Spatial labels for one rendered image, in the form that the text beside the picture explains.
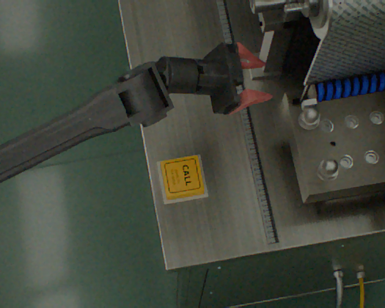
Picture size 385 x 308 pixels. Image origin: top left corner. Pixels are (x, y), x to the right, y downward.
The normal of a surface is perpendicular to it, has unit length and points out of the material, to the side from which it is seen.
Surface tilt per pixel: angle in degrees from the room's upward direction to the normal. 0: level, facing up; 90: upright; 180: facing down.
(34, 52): 0
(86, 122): 28
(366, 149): 0
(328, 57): 90
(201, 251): 0
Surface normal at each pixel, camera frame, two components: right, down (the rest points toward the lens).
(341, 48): 0.18, 0.94
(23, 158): 0.26, 0.13
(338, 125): 0.02, -0.29
